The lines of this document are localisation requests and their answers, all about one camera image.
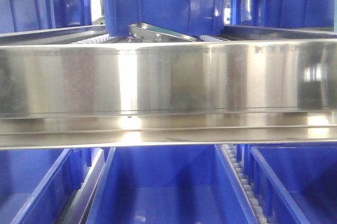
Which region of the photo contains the stainless steel shelf front rail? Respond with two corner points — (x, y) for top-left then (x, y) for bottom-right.
(1, 39), (336, 149)

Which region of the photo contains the steel diagonal guide rail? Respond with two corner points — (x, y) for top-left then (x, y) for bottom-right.
(128, 22), (201, 43)

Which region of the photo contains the dark blue bin upper centre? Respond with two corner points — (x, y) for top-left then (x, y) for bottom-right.
(103, 0), (226, 36)

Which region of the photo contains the dark blue bin lower centre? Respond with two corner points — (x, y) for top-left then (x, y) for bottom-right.
(87, 145), (257, 223)

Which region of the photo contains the dark blue bin lower left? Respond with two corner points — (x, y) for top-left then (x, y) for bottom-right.
(1, 148), (92, 223)

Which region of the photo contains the dark blue bin lower right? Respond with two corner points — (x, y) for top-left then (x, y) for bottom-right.
(251, 144), (336, 223)

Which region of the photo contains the dark blue bin upper left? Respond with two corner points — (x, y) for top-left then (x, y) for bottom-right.
(1, 0), (92, 34)

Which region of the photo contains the steel lane divider rail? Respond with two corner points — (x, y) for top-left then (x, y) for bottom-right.
(57, 148), (110, 223)

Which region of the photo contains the white roller track strip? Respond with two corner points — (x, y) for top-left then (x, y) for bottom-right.
(222, 144), (269, 223)

